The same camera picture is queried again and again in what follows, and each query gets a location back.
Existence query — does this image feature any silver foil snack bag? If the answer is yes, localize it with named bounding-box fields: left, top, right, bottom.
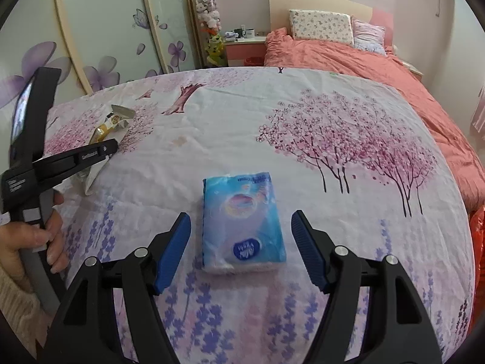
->
left=76, top=104, right=136, bottom=196

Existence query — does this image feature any person's left hand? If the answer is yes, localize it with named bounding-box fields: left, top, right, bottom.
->
left=1, top=210, right=69, bottom=284

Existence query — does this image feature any blue tissue pack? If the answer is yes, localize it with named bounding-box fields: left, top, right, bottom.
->
left=201, top=172, right=286, bottom=275

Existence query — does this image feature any floral tree-print sheet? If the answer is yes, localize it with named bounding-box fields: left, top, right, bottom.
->
left=46, top=67, right=474, bottom=363

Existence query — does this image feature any red plastic laundry basket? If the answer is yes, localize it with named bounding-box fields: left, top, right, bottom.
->
left=469, top=205, right=485, bottom=332

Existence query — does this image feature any floral sliding wardrobe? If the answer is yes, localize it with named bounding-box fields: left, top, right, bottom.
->
left=1, top=0, right=200, bottom=166

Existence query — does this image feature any salmon pink bed duvet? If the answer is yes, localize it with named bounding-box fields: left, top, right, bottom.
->
left=265, top=27, right=485, bottom=214

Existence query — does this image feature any green frog plush toy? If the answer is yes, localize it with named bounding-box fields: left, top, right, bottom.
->
left=206, top=35, right=228, bottom=67

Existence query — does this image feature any pink bedside table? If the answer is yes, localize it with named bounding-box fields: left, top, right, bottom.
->
left=224, top=36, right=266, bottom=67

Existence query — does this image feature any pink sheer curtain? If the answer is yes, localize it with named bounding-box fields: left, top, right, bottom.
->
left=470, top=86, right=485, bottom=140

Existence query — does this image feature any pink striped pillow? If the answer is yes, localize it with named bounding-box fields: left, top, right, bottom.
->
left=352, top=18, right=386, bottom=56

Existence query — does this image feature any white mug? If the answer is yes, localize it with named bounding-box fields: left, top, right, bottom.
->
left=242, top=28, right=255, bottom=39

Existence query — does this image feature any white floral pillow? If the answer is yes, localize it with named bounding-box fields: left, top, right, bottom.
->
left=289, top=9, right=353, bottom=46

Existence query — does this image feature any beige wooden headboard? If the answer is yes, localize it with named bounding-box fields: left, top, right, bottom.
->
left=269, top=0, right=373, bottom=31

